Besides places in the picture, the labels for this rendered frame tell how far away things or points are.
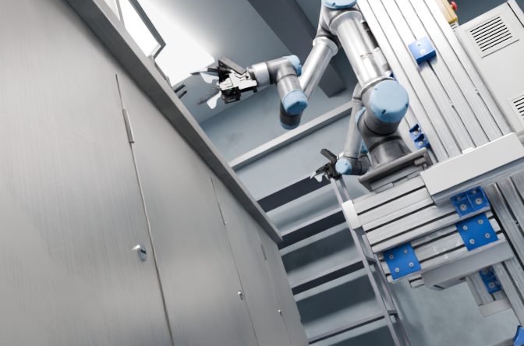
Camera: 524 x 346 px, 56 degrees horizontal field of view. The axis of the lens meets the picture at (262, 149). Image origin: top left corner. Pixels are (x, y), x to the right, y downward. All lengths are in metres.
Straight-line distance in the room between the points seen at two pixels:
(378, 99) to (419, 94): 0.36
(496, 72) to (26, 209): 1.60
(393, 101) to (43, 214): 1.23
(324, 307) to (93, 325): 4.11
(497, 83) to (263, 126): 3.52
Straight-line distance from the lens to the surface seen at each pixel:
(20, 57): 0.53
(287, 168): 4.82
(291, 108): 1.54
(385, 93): 1.54
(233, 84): 1.55
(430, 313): 4.34
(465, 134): 1.79
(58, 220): 0.46
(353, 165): 2.32
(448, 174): 1.44
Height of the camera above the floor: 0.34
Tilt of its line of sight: 25 degrees up
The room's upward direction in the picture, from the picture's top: 19 degrees counter-clockwise
